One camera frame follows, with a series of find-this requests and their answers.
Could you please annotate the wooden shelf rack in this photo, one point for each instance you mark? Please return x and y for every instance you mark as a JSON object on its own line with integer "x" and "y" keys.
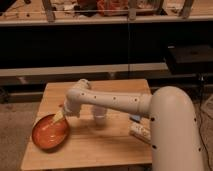
{"x": 82, "y": 12}

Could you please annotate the black box on shelf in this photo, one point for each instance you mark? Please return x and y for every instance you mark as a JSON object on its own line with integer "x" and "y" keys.
{"x": 190, "y": 59}

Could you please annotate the white tube bottle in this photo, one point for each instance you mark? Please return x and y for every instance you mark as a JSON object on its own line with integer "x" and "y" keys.
{"x": 140, "y": 132}

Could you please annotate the blue sponge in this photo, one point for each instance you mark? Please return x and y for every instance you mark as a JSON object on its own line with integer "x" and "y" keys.
{"x": 135, "y": 118}

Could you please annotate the orange ceramic bowl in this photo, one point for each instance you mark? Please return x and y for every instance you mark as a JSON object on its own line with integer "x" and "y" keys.
{"x": 48, "y": 134}

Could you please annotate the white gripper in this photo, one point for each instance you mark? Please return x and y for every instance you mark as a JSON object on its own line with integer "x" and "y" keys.
{"x": 70, "y": 109}

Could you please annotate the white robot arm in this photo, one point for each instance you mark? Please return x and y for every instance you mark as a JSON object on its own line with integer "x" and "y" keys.
{"x": 175, "y": 139}

